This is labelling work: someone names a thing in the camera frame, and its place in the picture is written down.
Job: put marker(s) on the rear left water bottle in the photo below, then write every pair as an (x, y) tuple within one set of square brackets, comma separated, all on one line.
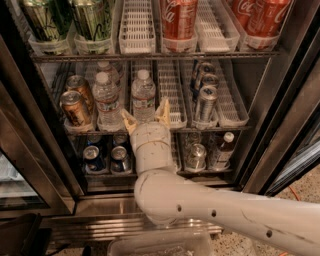
[(107, 67)]

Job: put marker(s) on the clear water bottle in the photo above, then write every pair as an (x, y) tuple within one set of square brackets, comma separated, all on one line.
[(143, 92)]

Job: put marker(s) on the slim silver can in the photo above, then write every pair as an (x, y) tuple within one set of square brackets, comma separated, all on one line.
[(199, 69), (202, 80), (206, 103)]

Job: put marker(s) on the front left blue can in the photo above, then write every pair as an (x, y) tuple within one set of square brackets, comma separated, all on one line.
[(93, 158)]

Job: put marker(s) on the open fridge door right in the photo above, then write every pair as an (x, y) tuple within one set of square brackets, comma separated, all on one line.
[(279, 165)]

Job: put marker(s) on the empty white tray top right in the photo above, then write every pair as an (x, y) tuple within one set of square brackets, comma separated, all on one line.
[(215, 28)]

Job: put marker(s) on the glass fridge door left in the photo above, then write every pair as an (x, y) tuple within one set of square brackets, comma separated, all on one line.
[(42, 190)]

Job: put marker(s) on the red cola can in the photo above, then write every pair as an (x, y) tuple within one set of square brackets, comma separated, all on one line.
[(266, 17), (242, 9), (178, 18)]

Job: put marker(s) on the empty white tray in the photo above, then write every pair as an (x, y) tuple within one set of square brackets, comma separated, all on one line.
[(175, 153), (230, 107), (215, 28)]

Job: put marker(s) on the front left water bottle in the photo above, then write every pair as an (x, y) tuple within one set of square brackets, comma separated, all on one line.
[(106, 98)]

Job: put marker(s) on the brown juice bottle white cap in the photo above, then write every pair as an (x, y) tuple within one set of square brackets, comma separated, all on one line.
[(222, 151)]

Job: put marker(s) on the empty white tray bottom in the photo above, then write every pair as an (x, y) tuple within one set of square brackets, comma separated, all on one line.
[(175, 153)]

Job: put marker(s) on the blue can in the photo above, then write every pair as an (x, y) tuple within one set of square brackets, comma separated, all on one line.
[(120, 161), (93, 158)]

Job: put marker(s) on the centre red cola can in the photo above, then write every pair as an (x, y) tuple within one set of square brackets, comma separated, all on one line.
[(178, 18)]

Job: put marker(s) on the middle slim silver can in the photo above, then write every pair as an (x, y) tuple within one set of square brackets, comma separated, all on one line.
[(202, 80)]

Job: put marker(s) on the empty white tray middle right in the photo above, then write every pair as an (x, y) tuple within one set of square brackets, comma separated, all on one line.
[(230, 107)]

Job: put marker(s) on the left green drink can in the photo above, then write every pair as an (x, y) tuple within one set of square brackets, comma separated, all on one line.
[(49, 20)]

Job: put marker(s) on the gold drink can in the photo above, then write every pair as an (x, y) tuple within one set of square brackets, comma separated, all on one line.
[(75, 108), (81, 85)]

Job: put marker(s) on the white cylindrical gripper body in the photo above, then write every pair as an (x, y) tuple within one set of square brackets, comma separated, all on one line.
[(150, 133)]

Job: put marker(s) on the rear red cola can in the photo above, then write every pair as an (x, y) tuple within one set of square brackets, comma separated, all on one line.
[(242, 9)]

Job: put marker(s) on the front silver can bottom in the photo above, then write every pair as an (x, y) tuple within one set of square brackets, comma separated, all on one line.
[(195, 159)]

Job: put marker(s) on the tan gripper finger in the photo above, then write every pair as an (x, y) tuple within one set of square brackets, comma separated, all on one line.
[(130, 121), (162, 114)]

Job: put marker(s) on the right red cola can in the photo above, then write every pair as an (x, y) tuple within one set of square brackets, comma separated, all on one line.
[(266, 17)]

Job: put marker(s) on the rear slim silver can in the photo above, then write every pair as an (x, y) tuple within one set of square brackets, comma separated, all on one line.
[(199, 69)]

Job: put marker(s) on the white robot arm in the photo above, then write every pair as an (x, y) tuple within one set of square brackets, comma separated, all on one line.
[(164, 196)]

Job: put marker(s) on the green drink can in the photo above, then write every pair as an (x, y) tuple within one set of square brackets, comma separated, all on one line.
[(49, 20), (92, 18)]

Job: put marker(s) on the right green drink can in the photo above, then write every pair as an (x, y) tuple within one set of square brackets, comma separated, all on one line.
[(92, 18)]

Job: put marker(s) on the rear gold drink can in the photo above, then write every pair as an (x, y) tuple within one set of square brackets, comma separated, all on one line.
[(81, 85)]

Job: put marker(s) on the front slim silver can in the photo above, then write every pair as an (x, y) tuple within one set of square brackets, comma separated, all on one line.
[(206, 103)]

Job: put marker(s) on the front gold drink can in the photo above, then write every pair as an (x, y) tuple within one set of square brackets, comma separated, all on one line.
[(75, 108)]

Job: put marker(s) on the stainless steel fridge cabinet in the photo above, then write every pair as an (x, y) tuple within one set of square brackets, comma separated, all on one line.
[(105, 207)]

